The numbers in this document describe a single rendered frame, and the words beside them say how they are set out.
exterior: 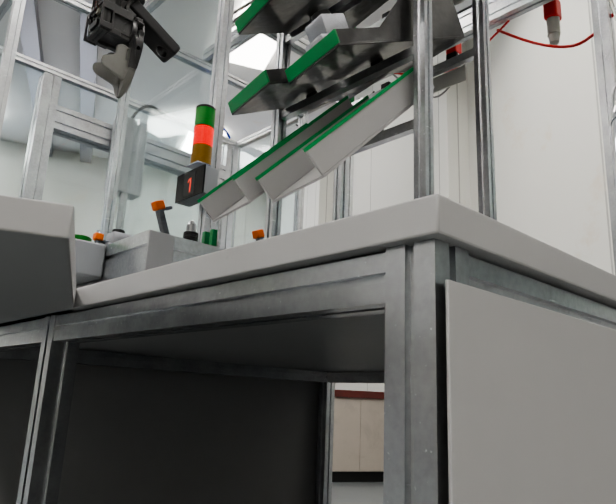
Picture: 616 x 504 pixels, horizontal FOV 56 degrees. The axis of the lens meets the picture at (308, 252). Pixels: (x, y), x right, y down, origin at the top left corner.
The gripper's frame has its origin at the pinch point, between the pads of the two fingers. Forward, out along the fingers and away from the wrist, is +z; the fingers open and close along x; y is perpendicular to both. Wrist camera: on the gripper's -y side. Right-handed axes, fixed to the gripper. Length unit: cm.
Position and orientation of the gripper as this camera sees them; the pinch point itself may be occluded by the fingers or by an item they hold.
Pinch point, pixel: (123, 92)
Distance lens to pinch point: 112.8
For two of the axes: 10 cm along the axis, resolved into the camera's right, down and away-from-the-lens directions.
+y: -7.2, -2.0, -6.6
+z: -0.4, 9.7, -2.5
